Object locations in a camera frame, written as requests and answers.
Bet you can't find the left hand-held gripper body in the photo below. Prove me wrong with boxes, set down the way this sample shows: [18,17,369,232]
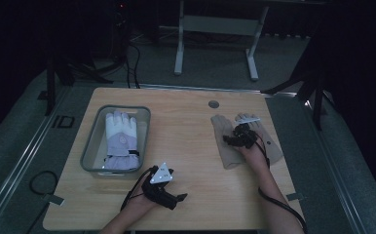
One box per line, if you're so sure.
[141,162,179,211]

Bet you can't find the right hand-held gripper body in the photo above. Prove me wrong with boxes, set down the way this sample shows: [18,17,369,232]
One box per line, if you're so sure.
[231,116,262,150]

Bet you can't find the plain beige knit glove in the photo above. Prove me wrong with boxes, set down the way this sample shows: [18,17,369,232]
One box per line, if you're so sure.
[209,114,246,171]

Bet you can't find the purple white ski glove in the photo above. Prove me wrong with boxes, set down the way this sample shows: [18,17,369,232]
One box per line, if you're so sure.
[102,110,141,171]

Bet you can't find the clear plastic bin grey rim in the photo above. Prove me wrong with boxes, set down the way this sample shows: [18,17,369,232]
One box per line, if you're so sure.
[80,104,152,179]

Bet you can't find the person's right hand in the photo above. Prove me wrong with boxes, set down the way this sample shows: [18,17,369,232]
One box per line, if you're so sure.
[237,141,271,174]

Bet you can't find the person's left hand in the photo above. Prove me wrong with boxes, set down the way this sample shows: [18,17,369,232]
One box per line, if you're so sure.
[124,185,161,216]

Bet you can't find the beige knit glove with button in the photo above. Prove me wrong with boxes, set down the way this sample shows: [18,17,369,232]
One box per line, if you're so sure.
[235,112,284,165]

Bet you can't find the black tripod stand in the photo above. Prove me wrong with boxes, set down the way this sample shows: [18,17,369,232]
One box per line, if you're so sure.
[44,55,114,116]
[262,42,328,131]

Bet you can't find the grey tape piece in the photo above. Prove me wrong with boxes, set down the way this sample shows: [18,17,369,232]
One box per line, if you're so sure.
[285,192,305,202]
[43,193,65,207]

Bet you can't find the black equipment tower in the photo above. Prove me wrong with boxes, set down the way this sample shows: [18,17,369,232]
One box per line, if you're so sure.
[111,0,132,64]

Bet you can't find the left hand-held gripper cable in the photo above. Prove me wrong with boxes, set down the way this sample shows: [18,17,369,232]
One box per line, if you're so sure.
[120,166,158,213]

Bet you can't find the hand-held gripper cable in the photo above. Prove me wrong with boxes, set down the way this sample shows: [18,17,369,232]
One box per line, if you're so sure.
[252,131,308,234]
[120,166,158,213]

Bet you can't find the metal floor rail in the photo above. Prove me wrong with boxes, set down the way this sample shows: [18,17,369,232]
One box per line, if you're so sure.
[138,83,299,98]
[0,86,73,234]
[304,97,369,234]

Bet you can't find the right hand-held gripper cable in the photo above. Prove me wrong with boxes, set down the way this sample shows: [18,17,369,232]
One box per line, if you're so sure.
[252,131,308,234]

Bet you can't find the black hanging cable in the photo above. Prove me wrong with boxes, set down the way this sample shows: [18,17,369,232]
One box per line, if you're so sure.
[124,42,141,90]

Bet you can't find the white metal desk frame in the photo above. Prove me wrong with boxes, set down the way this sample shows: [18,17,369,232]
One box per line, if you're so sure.
[173,0,270,82]

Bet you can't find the black looped floor cable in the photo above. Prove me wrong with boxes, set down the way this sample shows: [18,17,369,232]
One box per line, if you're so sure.
[25,170,59,234]

